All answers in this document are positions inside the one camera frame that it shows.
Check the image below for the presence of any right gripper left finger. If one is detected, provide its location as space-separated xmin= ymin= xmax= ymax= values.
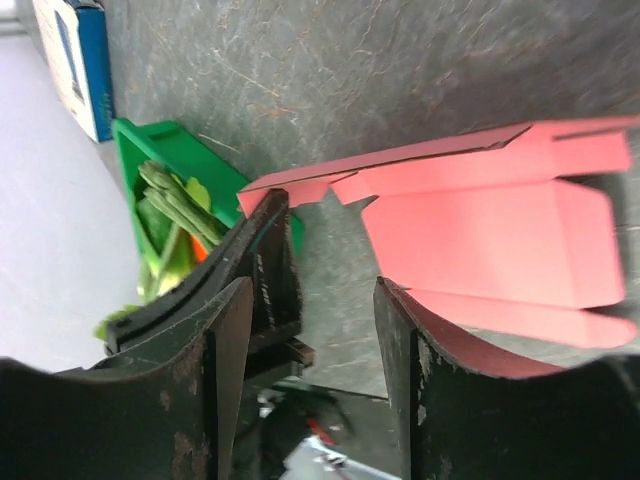
xmin=1 ymin=278 xmax=253 ymax=479

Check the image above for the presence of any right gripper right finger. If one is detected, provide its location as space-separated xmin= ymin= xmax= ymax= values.
xmin=373 ymin=277 xmax=639 ymax=479

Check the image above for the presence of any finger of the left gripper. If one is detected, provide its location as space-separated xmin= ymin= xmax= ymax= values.
xmin=104 ymin=188 xmax=316 ymax=369

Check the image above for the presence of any pink paper box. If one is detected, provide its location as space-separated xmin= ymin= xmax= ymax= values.
xmin=238 ymin=114 xmax=639 ymax=376

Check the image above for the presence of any blue white razor box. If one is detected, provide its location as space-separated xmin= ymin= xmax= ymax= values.
xmin=32 ymin=0 xmax=114 ymax=143

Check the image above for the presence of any orange toy carrot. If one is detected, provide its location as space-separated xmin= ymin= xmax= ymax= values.
xmin=190 ymin=235 xmax=208 ymax=263

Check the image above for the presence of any green plastic basket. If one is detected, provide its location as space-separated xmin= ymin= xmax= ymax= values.
xmin=112 ymin=118 xmax=305 ymax=286

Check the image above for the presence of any green toy leek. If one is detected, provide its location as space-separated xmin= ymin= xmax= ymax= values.
xmin=93 ymin=198 xmax=195 ymax=341

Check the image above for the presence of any green bean bundle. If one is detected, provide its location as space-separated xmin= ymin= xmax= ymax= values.
xmin=138 ymin=160 xmax=226 ymax=252

